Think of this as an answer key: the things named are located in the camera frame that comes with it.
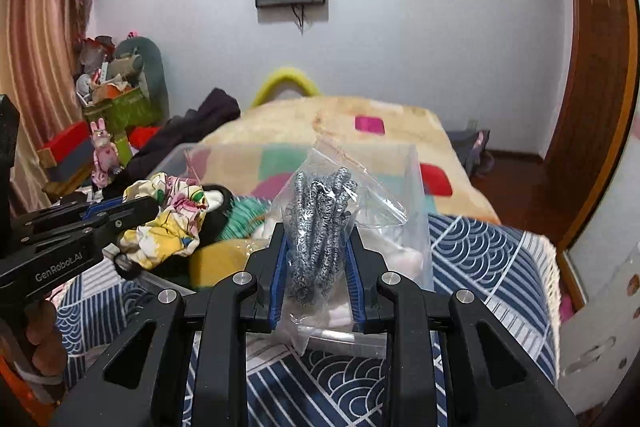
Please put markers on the navy patterned tablecloth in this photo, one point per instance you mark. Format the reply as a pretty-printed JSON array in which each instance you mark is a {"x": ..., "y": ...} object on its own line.
[{"x": 513, "y": 272}]

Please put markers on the floral fabric scrunchie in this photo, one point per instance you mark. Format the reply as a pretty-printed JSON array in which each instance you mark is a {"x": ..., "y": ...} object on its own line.
[{"x": 175, "y": 231}]

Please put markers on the red box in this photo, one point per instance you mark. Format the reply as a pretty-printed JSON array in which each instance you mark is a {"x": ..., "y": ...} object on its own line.
[{"x": 67, "y": 153}]

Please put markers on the green knitted cloth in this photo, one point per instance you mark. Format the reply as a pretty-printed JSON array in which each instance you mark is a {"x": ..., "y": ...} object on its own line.
[{"x": 247, "y": 214}]

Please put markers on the grey curved pillow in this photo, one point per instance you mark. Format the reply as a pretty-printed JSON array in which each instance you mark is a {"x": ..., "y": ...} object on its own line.
[{"x": 152, "y": 69}]

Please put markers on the yellow curved pillow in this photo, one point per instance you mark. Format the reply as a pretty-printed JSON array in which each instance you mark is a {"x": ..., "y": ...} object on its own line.
[{"x": 285, "y": 79}]

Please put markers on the beige colourful-squares blanket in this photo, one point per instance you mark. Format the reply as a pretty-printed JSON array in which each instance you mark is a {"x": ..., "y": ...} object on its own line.
[{"x": 353, "y": 120}]

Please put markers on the yellow green sponge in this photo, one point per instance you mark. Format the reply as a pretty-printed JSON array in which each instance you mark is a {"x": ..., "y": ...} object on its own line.
[{"x": 213, "y": 263}]

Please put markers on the striped brown curtain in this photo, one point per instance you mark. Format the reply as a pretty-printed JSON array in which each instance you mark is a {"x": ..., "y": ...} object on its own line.
[{"x": 39, "y": 60}]

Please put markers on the green cardboard box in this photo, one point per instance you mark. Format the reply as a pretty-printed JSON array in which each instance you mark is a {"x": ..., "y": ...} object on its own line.
[{"x": 130, "y": 109}]

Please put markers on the pink bunny toy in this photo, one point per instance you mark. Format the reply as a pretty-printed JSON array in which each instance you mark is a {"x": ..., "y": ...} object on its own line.
[{"x": 106, "y": 162}]

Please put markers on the white wardrobe with hearts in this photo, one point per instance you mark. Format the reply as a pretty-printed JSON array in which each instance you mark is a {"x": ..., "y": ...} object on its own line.
[{"x": 599, "y": 343}]

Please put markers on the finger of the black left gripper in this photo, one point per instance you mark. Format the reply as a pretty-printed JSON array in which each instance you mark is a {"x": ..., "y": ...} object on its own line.
[
  {"x": 70, "y": 245},
  {"x": 143, "y": 209}
]

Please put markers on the clear plastic storage bin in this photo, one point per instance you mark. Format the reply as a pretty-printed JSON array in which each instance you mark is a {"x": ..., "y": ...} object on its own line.
[{"x": 407, "y": 255}]

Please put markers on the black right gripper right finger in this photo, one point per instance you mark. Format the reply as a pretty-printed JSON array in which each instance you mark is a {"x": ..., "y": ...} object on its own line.
[{"x": 490, "y": 380}]

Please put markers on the brown wooden door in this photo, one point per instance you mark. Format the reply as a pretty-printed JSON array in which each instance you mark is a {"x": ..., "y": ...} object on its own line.
[{"x": 595, "y": 115}]

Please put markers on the black clothes pile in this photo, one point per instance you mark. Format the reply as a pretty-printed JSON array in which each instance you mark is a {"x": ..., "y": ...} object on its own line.
[{"x": 217, "y": 109}]

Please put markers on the white cloth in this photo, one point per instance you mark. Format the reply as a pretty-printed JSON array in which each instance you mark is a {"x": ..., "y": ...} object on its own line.
[{"x": 380, "y": 300}]

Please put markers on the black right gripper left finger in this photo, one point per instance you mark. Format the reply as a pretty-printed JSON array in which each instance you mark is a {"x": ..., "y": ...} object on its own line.
[{"x": 140, "y": 380}]

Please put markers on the bagged steel wool scourers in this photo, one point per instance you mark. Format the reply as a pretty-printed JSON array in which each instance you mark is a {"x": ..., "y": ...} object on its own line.
[{"x": 337, "y": 188}]

